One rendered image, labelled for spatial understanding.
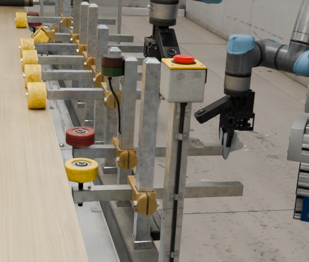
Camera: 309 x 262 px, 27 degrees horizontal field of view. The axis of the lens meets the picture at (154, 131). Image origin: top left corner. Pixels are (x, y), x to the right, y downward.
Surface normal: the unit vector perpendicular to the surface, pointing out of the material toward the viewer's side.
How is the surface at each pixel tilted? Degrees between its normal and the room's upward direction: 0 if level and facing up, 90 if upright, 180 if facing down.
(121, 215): 0
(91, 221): 0
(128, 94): 90
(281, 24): 90
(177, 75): 90
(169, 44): 31
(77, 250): 0
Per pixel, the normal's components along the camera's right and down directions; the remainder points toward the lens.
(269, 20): -0.97, 0.01
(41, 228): 0.06, -0.95
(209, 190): 0.22, 0.31
